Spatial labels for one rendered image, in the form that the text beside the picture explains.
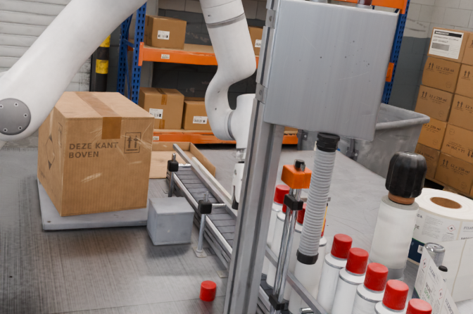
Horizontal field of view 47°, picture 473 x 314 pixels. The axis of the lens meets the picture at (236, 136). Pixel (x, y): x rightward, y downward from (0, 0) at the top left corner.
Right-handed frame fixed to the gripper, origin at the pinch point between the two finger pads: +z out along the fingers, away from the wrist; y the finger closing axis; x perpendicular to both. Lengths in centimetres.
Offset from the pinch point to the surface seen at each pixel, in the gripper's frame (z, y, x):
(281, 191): -9.0, -1.2, -16.6
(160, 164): -14, -3, 73
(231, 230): 2.4, -1.0, 11.2
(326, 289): 7.1, -2.3, -36.3
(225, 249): 5.9, -5.5, 3.8
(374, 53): -31, -7, -56
